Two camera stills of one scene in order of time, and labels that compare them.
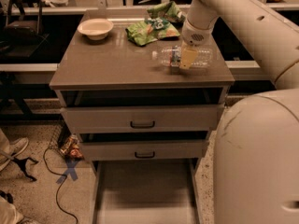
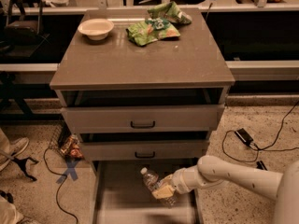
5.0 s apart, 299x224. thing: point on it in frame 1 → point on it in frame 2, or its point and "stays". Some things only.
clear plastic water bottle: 171,57 → 151,182
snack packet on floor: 72,148 stays
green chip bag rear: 169,10 stays
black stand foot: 21,163 stays
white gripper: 193,35 → 179,181
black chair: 22,37 stays
